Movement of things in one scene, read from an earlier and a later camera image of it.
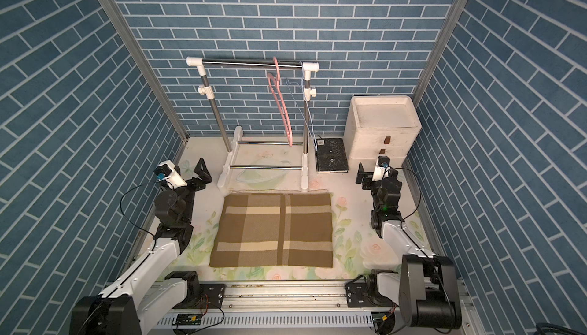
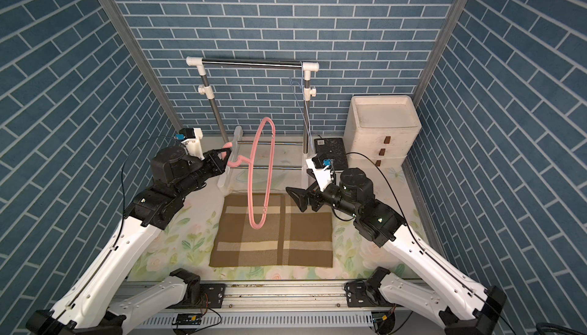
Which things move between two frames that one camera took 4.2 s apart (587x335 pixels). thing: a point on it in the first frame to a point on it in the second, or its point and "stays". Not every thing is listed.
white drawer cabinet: [380, 125] stays
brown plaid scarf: [274, 230] stays
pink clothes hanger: [276, 86] to [249, 163]
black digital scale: [331, 156] stays
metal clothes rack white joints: [208, 92] stays
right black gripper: [368, 178] to [314, 192]
